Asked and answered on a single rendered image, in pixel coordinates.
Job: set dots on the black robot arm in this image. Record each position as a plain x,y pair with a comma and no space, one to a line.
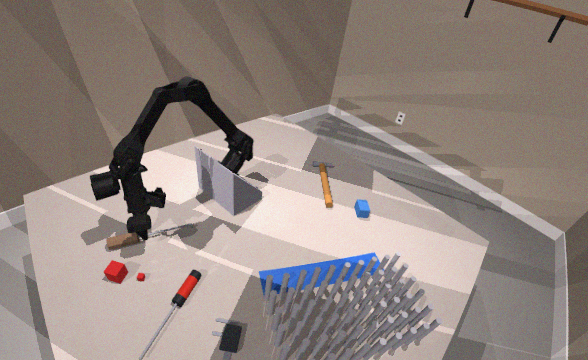
128,154

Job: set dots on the small blue block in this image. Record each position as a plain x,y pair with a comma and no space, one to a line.
362,208

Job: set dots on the tool with tan handle and thin metal shaft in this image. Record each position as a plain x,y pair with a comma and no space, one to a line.
132,238

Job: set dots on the blue tape strip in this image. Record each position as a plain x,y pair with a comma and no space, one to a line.
294,272

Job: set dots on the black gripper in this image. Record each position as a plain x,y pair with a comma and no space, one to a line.
140,221

